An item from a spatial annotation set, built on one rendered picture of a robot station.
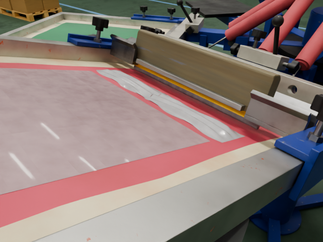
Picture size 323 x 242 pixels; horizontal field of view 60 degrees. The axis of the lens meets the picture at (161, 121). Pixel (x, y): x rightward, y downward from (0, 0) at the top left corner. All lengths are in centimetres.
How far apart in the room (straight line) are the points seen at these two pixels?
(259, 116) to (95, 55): 44
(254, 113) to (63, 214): 35
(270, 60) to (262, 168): 52
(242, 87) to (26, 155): 36
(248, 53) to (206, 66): 29
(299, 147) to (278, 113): 11
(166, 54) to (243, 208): 44
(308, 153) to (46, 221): 28
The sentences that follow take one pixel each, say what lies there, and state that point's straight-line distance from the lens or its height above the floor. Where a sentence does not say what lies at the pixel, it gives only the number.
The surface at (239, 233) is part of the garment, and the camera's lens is 58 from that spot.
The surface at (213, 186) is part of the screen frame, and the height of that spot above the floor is 122.
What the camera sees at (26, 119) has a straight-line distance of 38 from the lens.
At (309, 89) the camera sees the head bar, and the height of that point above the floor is 111.
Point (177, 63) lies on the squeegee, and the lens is 61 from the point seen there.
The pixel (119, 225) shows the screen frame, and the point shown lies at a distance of 18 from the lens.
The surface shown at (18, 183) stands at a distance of 27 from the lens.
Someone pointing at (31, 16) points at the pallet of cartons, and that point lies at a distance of 613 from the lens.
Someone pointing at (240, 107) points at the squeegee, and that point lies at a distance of 50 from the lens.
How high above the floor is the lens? 140
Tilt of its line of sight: 34 degrees down
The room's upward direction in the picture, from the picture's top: straight up
